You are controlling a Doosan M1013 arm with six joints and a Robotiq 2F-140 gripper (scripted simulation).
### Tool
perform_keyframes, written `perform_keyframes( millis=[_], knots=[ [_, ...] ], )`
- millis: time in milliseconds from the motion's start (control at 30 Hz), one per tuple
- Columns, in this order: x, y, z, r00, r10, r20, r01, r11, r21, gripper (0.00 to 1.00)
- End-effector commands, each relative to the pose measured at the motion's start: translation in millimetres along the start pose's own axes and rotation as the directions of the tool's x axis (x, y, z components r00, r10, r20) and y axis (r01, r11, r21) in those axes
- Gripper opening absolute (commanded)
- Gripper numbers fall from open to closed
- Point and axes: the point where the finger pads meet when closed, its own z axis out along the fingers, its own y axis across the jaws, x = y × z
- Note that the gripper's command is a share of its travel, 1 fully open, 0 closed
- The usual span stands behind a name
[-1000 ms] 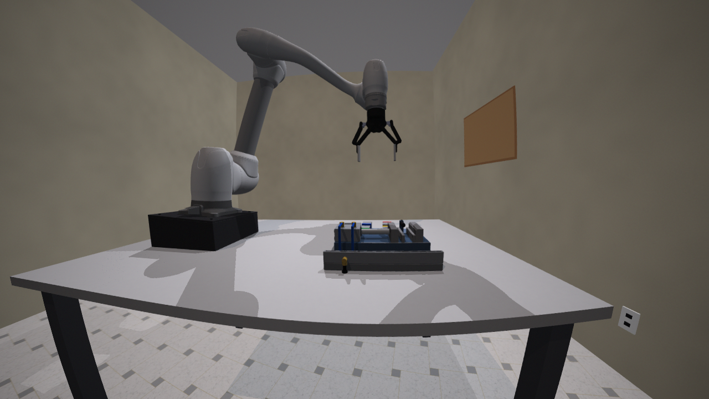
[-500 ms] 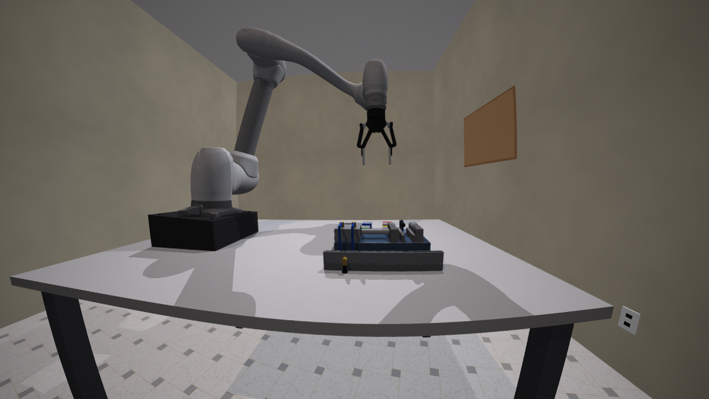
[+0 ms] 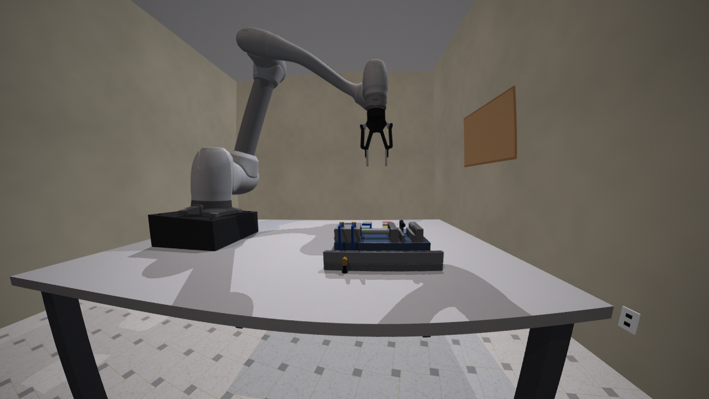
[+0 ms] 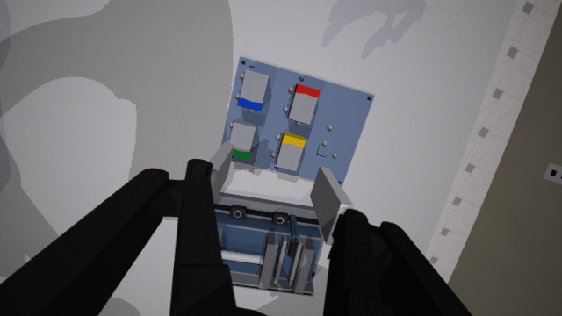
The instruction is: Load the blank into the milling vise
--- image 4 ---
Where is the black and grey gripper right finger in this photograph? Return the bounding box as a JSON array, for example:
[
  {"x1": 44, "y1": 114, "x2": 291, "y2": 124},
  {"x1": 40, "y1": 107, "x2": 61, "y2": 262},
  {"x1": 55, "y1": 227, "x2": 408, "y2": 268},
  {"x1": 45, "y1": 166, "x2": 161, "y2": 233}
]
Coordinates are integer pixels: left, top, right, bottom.
[{"x1": 310, "y1": 166, "x2": 472, "y2": 316}]

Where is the grey block with red end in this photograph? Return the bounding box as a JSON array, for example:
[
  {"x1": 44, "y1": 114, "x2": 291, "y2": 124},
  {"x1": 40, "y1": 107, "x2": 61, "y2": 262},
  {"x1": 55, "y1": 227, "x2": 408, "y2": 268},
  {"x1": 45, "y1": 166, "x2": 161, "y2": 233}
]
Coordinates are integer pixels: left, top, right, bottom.
[{"x1": 287, "y1": 84, "x2": 320, "y2": 125}]

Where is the grey block with green end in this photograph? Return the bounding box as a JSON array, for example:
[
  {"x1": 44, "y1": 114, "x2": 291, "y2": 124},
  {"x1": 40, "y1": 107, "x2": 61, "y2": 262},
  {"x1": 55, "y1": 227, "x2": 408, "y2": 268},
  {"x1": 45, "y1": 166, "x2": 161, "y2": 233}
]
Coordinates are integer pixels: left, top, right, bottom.
[{"x1": 229, "y1": 119, "x2": 257, "y2": 160}]

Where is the grey block with yellow end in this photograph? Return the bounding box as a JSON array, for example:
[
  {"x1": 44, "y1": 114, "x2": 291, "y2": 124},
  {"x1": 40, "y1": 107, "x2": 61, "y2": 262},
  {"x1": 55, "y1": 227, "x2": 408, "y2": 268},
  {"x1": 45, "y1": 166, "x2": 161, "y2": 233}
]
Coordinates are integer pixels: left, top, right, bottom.
[{"x1": 276, "y1": 132, "x2": 306, "y2": 171}]

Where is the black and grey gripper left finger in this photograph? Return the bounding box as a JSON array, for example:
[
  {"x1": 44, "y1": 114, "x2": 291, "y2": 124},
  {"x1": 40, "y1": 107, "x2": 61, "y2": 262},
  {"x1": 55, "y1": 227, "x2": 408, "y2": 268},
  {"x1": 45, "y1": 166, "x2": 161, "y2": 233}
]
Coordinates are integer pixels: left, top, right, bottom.
[{"x1": 0, "y1": 142, "x2": 238, "y2": 316}]

